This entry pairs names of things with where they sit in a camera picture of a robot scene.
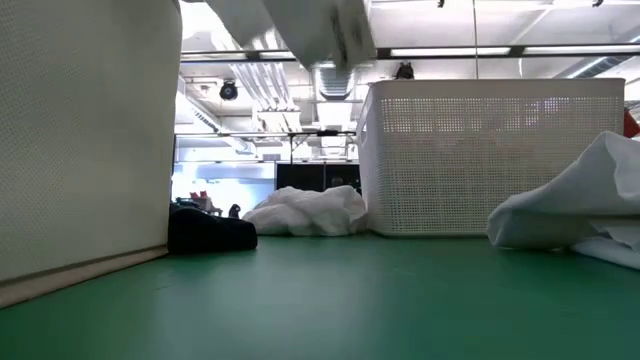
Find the plain white garment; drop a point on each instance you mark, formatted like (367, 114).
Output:
(310, 212)

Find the small black garment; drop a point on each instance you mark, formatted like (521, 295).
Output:
(210, 232)

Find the white garment with print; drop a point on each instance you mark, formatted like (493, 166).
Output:
(300, 30)

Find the person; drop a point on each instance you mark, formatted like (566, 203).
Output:
(337, 181)

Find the black partition panel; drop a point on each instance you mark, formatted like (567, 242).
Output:
(300, 177)

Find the black chair back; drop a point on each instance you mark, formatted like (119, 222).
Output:
(235, 211)

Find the red chair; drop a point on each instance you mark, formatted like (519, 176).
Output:
(202, 200)

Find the green table mat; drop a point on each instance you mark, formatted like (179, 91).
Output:
(320, 300)

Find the black round ceiling lamp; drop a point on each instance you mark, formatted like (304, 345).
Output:
(229, 91)

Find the black ceiling device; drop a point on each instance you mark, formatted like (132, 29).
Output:
(405, 72)

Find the white perforated plastic basket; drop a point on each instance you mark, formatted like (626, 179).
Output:
(490, 165)

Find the beige fabric storage bin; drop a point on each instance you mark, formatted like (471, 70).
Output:
(85, 150)

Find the white button shirt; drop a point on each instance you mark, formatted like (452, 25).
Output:
(590, 200)

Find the red toolbox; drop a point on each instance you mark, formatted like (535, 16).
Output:
(631, 125)

